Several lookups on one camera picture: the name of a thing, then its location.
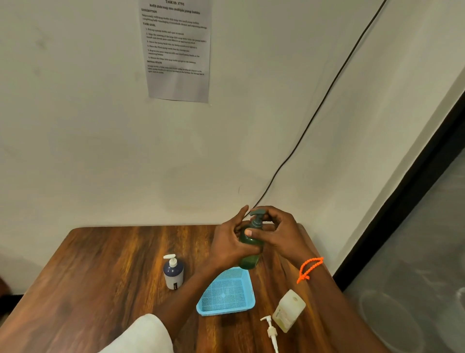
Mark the person's right hand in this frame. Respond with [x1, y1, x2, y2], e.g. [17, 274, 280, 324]
[244, 206, 314, 268]

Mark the person's left hand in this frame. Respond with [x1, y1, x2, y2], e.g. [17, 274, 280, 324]
[208, 205, 266, 272]

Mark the green pump bottle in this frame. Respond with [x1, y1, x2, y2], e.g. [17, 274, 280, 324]
[238, 209, 268, 271]

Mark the person's right forearm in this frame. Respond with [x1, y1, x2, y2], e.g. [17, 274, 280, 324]
[289, 255, 392, 353]

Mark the person's left forearm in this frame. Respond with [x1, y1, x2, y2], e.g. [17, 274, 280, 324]
[152, 259, 235, 344]

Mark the blue plastic mesh basket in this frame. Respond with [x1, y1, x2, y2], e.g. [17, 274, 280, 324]
[196, 266, 256, 317]

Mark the pale yellow bottle without pump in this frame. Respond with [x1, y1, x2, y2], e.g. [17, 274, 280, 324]
[272, 289, 307, 334]

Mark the dark blue white pump bottle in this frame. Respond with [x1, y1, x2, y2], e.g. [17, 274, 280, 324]
[162, 253, 185, 291]

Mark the white pump head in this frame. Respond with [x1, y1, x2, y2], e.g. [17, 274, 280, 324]
[259, 315, 280, 353]

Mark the white sleeve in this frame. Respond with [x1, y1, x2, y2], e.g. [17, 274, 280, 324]
[97, 313, 176, 353]

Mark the grey bucket behind glass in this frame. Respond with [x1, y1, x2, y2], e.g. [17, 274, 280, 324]
[357, 289, 426, 353]

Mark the printed paper sheet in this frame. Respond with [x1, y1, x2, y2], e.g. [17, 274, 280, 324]
[138, 0, 213, 104]

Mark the orange beaded bracelet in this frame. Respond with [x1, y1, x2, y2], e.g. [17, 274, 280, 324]
[296, 257, 325, 285]

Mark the black cable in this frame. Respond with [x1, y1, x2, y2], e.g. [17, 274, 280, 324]
[249, 0, 388, 211]

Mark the black door frame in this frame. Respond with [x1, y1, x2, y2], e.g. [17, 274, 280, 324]
[332, 93, 465, 292]

